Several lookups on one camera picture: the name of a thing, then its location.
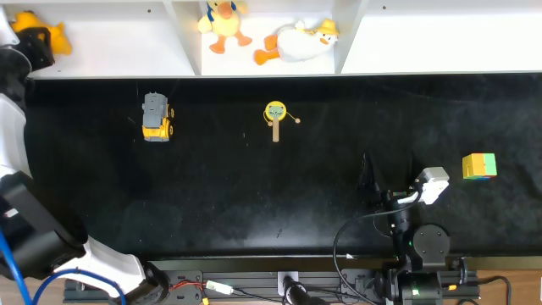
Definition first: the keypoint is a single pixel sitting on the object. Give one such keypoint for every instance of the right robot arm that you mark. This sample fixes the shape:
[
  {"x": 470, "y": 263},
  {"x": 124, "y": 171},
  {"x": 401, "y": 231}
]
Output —
[{"x": 431, "y": 243}]

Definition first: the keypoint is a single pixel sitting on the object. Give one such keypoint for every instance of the many-coloured puzzle cube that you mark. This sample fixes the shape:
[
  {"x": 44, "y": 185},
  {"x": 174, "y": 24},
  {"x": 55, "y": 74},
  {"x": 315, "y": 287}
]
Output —
[{"x": 478, "y": 166}]

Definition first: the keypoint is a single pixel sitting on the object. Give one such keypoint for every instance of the yellow rubber duck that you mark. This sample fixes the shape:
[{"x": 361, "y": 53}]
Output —
[{"x": 61, "y": 42}]

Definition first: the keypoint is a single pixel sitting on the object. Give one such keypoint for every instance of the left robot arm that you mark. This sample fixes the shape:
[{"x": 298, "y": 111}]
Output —
[{"x": 106, "y": 258}]

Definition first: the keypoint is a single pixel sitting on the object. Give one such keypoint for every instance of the yellow wooden rattle drum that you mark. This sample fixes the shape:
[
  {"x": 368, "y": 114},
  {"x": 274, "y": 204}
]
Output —
[{"x": 275, "y": 112}]

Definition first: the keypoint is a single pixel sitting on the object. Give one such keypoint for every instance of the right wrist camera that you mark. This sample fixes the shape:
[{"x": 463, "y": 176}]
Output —
[{"x": 434, "y": 182}]

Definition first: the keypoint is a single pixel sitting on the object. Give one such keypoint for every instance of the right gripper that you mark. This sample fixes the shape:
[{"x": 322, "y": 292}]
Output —
[{"x": 396, "y": 197}]

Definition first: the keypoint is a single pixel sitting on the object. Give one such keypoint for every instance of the mounting rail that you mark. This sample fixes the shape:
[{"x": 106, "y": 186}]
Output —
[{"x": 254, "y": 286}]

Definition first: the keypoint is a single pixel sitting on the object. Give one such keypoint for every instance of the white plush duck yellow hat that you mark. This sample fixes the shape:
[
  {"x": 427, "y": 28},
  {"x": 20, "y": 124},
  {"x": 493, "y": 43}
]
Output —
[{"x": 300, "y": 44}]

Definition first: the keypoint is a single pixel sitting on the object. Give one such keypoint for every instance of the white shelf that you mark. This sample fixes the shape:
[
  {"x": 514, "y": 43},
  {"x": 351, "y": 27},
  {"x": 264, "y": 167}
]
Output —
[{"x": 423, "y": 42}]

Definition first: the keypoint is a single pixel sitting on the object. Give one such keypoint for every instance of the grey and yellow toy truck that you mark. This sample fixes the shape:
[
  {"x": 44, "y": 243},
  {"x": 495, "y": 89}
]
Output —
[{"x": 156, "y": 116}]

